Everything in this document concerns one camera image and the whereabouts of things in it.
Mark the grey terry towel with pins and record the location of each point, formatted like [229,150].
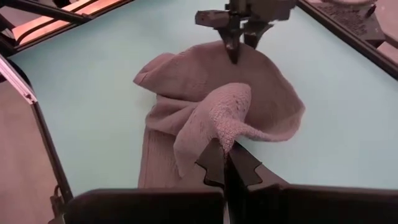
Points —
[192,77]

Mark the black mesh computer tower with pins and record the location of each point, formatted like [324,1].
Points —
[348,18]

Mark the silver aluminium profile bar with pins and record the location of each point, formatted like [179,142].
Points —
[18,82]

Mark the green table mat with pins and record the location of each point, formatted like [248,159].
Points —
[93,93]

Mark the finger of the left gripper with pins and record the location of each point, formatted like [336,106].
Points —
[233,43]
[255,34]

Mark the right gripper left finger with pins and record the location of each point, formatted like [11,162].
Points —
[149,208]

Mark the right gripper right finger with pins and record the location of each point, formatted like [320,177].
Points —
[311,207]

